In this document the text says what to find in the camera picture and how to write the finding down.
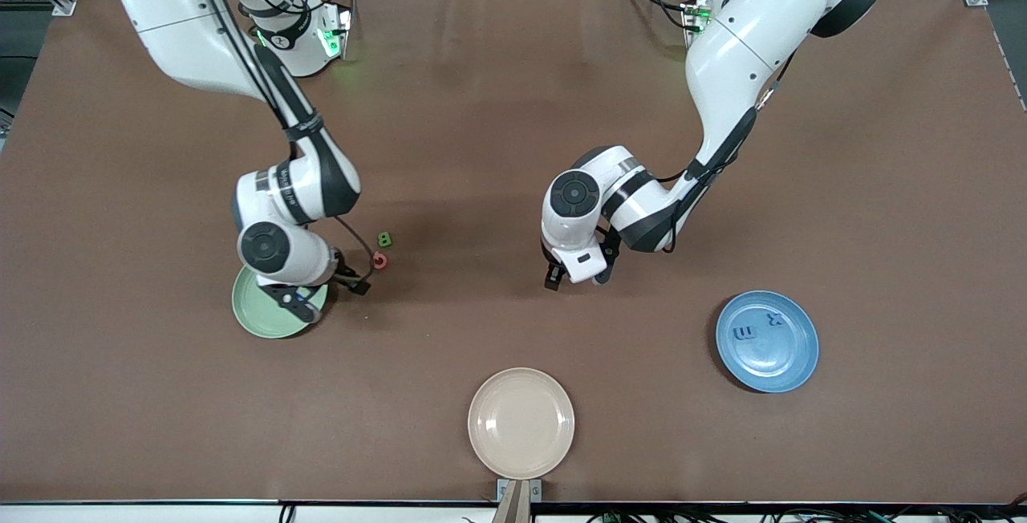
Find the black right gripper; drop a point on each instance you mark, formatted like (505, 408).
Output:
(345, 273)

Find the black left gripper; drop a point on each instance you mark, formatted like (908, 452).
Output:
(554, 273)

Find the red foam letter Q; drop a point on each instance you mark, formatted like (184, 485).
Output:
(380, 261)

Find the blue foam letter m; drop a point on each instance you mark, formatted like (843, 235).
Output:
(744, 334)

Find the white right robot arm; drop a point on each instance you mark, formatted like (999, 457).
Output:
(184, 18)

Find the grey arm base connector plate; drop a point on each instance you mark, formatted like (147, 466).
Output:
(695, 22)
(335, 30)

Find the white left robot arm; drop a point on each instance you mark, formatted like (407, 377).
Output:
(746, 42)

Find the green plate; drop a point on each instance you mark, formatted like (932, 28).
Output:
(265, 322)

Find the brown table mat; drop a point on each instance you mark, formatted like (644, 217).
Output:
(481, 146)

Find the blue plate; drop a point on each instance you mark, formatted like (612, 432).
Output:
(766, 362)

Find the beige plate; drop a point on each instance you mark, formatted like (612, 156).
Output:
(521, 423)

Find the grey metal bracket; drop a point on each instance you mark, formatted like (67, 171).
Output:
(536, 491)

